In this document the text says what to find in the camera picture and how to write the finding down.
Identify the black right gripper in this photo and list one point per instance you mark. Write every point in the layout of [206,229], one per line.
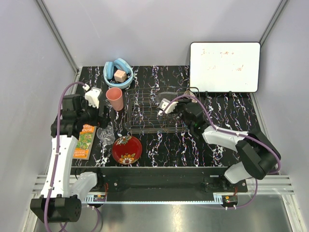
[181,103]

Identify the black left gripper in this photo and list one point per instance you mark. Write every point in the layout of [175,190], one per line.
[101,121]

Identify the clear faceted glass tumbler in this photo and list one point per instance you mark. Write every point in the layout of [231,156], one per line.
[106,135]

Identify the clear glass dish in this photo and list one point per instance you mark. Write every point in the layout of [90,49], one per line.
[166,95]

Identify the red floral plate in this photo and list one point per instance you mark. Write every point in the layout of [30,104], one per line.
[126,150]

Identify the beige patterned bowl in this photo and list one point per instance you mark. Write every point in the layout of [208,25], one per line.
[188,92]

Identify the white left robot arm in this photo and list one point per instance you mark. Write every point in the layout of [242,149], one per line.
[59,201]

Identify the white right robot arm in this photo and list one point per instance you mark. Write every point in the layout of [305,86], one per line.
[258,156]

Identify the pink plastic cup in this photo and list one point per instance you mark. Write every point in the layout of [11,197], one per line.
[115,97]

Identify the pink dice cube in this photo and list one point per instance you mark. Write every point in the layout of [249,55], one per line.
[120,76]

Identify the orange treehouse book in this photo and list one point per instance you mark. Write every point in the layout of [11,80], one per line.
[84,144]

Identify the light blue headphones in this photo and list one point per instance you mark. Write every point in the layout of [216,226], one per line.
[111,67]

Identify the white dry-erase board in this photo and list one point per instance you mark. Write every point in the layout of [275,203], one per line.
[225,66]

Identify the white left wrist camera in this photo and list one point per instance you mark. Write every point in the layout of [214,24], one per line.
[92,96]

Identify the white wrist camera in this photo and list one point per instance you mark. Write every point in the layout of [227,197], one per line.
[165,107]
[92,96]

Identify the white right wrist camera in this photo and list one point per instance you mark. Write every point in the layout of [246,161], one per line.
[165,107]

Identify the wire dish rack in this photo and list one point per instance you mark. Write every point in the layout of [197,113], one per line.
[142,113]

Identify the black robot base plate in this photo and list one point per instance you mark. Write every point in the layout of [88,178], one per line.
[133,185]

